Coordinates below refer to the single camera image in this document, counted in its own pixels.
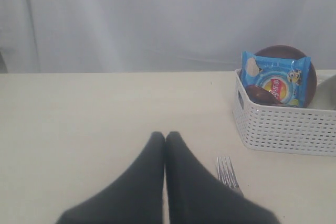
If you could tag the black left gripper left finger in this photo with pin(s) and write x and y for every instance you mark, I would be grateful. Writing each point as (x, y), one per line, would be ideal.
(134, 197)

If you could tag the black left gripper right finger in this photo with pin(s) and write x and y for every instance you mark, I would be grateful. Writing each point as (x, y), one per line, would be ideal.
(196, 196)

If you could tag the silver fork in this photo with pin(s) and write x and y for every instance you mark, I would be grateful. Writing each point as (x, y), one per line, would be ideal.
(226, 174)

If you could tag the dark wooden spoon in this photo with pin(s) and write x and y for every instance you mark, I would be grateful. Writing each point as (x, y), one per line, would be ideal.
(261, 96)

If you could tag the blue chips snack bag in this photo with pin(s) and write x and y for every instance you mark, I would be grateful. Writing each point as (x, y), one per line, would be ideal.
(285, 79)

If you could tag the white ceramic bowl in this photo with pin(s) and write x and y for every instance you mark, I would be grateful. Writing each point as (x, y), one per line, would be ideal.
(324, 98)

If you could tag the white perforated plastic basket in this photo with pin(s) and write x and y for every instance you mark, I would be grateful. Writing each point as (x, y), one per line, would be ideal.
(281, 129)

